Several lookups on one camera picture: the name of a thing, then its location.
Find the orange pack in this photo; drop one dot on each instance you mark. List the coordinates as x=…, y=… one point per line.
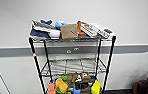
x=80, y=31

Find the brown cardboard box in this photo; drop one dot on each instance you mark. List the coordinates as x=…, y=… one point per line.
x=68, y=31

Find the white box with dark stripes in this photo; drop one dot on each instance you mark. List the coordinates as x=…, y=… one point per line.
x=88, y=30

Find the white pouch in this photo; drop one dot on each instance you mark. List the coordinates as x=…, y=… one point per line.
x=54, y=33

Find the light blue toy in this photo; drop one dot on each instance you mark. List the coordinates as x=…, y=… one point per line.
x=59, y=25

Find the brown plush toy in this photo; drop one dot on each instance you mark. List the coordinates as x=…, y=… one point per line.
x=74, y=78

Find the brown and white toy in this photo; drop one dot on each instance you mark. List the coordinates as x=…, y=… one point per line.
x=86, y=76

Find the green toy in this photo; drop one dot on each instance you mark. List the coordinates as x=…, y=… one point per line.
x=64, y=77

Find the white box with large print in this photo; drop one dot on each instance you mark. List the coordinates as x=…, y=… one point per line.
x=105, y=32

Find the dark blue bag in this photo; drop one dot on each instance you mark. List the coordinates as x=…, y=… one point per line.
x=38, y=34

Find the grey striped flat pack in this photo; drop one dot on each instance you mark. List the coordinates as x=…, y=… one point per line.
x=41, y=25

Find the orange yellow toy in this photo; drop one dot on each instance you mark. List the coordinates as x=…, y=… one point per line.
x=61, y=85

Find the small blue toy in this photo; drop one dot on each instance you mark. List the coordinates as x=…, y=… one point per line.
x=76, y=90

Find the pink toy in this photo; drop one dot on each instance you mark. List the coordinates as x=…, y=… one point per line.
x=51, y=89

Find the grey wall socket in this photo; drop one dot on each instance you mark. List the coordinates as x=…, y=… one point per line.
x=76, y=49
x=68, y=51

